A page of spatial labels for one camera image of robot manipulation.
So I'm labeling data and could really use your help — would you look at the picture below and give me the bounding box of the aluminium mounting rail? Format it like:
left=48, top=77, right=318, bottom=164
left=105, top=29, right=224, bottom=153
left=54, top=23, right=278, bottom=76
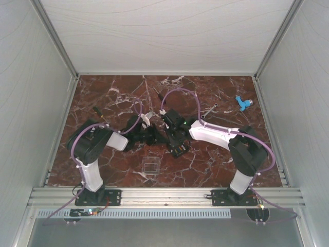
left=27, top=187, right=305, bottom=208

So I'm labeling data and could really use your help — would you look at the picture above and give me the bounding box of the silver wrench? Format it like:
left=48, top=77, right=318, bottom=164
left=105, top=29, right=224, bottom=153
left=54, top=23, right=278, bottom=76
left=201, top=103, right=218, bottom=119

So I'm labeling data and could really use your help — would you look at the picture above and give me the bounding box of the grey slotted cable duct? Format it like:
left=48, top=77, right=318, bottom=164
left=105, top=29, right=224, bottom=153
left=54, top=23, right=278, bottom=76
left=52, top=208, right=231, bottom=219

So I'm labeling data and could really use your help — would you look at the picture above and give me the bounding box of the black fuse box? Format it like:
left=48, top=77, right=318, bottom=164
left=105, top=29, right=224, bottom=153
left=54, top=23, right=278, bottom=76
left=170, top=143, right=189, bottom=158

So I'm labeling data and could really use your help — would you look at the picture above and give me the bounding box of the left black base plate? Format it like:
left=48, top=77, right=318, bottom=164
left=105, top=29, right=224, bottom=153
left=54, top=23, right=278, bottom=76
left=75, top=189, right=122, bottom=206

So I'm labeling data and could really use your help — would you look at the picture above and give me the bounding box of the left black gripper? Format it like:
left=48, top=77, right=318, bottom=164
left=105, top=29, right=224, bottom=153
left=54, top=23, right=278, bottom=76
left=135, top=124, right=169, bottom=147

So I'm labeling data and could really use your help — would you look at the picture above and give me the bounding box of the blue plastic fitting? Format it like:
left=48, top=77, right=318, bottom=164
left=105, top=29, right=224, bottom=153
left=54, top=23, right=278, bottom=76
left=235, top=96, right=253, bottom=112

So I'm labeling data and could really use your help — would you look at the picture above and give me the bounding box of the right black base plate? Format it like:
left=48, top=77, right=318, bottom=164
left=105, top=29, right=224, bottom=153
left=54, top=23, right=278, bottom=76
left=205, top=188, right=258, bottom=206

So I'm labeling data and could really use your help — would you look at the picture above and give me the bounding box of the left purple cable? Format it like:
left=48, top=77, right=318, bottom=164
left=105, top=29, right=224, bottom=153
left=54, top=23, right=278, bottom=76
left=42, top=98, right=143, bottom=226

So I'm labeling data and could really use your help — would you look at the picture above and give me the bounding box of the clear plastic fuse box cover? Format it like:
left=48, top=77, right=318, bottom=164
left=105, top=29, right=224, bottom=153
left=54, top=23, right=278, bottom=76
left=142, top=156, right=161, bottom=175

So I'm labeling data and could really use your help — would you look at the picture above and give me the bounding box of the yellow black screwdriver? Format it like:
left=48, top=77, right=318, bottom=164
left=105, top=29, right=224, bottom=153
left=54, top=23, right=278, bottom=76
left=93, top=107, right=108, bottom=124

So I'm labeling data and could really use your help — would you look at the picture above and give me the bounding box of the small black screwdriver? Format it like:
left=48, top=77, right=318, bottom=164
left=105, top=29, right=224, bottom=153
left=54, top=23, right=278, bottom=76
left=153, top=87, right=167, bottom=104

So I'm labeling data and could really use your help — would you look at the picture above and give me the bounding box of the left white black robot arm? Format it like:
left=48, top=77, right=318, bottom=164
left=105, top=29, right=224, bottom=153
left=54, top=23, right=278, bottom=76
left=66, top=115, right=159, bottom=205

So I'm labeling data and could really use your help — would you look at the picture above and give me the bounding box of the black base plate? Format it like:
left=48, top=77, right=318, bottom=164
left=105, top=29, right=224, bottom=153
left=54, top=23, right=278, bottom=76
left=205, top=188, right=258, bottom=206
left=75, top=189, right=122, bottom=206

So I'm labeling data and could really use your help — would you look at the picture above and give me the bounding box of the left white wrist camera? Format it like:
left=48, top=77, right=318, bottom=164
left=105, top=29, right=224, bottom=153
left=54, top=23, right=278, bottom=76
left=141, top=112, right=154, bottom=129

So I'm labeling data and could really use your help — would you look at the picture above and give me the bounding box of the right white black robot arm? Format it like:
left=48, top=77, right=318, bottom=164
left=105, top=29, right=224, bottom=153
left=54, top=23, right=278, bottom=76
left=160, top=109, right=268, bottom=205

